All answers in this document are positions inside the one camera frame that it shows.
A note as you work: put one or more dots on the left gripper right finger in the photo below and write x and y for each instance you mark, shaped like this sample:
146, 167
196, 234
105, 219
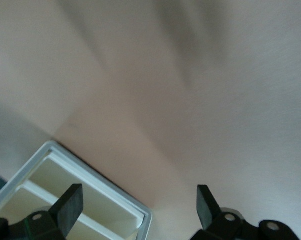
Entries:
208, 212

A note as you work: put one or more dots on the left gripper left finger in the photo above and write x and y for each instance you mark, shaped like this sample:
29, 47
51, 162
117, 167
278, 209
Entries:
68, 212

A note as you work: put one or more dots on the white drawer cabinet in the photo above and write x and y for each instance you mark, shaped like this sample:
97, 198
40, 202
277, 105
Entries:
95, 179

